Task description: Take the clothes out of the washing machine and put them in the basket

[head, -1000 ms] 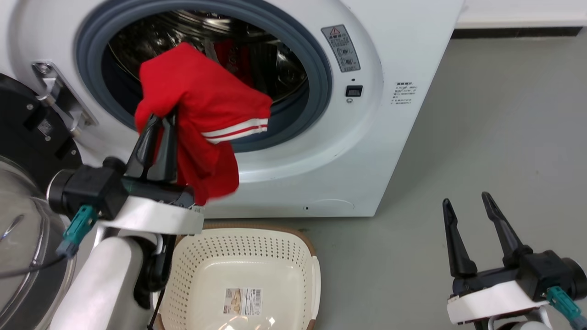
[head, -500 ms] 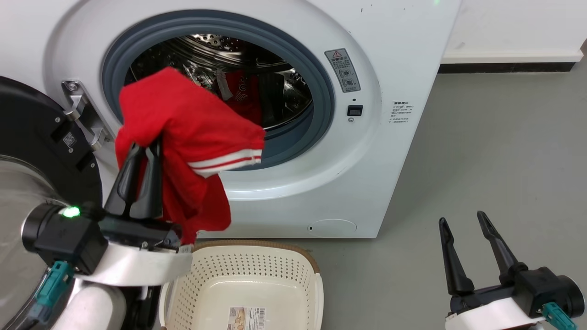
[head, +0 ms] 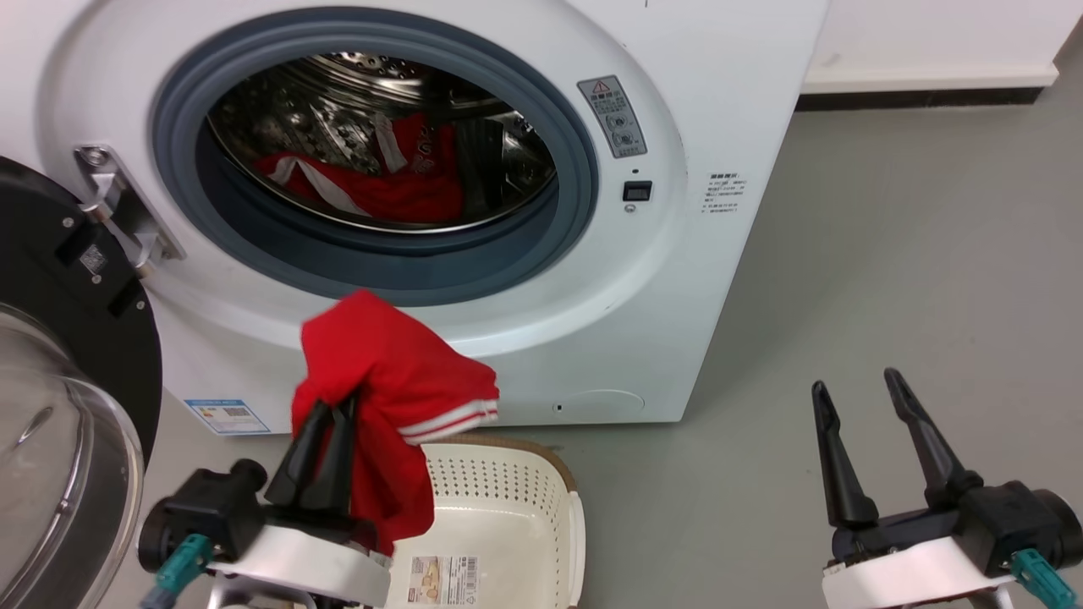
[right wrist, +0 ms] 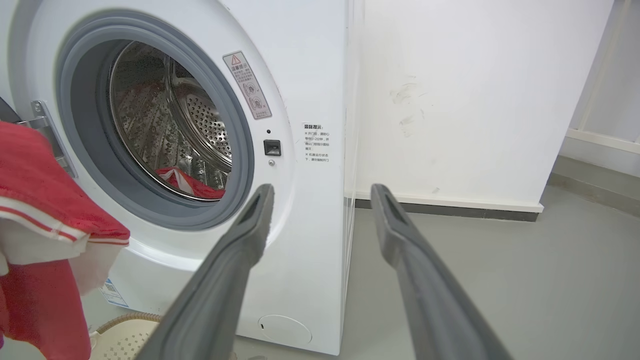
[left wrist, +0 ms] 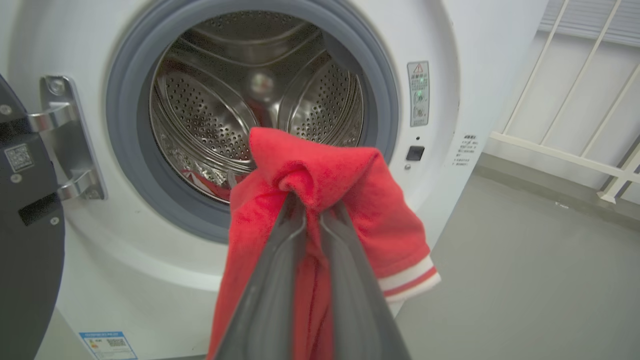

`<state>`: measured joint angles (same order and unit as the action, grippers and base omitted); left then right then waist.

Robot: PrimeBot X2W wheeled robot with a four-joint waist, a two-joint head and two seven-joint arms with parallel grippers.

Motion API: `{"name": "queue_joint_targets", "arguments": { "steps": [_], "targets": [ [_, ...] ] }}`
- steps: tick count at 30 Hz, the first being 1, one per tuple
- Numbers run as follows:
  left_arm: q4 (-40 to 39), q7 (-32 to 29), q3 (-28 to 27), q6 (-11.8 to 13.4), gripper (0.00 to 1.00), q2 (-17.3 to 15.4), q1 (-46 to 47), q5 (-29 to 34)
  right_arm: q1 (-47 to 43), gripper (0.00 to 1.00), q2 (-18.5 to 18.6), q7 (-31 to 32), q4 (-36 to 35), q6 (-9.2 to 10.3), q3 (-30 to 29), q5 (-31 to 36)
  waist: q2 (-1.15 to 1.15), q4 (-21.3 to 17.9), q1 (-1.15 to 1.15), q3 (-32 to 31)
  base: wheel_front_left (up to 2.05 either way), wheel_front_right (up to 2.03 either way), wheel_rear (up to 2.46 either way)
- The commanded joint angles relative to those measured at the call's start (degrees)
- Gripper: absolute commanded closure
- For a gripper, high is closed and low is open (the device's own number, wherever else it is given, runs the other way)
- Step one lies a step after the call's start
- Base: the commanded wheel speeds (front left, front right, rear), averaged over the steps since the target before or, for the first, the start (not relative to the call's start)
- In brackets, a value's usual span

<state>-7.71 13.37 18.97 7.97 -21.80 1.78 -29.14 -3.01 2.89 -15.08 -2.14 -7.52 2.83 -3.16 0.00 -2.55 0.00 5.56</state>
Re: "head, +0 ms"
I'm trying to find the white baseboard ledge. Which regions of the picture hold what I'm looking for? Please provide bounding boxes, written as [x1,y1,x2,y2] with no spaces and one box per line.
[800,0,1083,95]

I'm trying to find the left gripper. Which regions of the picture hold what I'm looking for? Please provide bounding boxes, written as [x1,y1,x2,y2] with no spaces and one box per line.
[138,396,393,609]

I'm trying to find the red garment with white stripes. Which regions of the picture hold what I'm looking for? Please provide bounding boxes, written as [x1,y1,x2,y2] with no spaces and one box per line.
[291,289,500,557]

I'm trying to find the red and white clothes in drum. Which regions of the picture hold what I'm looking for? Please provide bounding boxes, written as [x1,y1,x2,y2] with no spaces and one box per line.
[253,112,465,225]

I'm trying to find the black garment in drum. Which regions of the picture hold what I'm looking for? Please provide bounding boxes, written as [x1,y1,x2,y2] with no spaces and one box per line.
[423,80,509,222]

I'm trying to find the washing machine door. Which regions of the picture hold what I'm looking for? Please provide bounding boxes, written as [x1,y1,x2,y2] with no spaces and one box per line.
[0,156,163,609]

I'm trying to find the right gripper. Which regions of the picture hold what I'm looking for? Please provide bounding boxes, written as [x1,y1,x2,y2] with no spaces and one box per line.
[811,367,1083,609]

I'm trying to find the white perforated laundry basket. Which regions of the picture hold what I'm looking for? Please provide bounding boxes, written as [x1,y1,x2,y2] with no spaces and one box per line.
[383,435,586,609]

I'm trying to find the white front-load washing machine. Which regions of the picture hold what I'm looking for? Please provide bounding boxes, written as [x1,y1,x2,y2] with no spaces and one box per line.
[0,0,832,436]

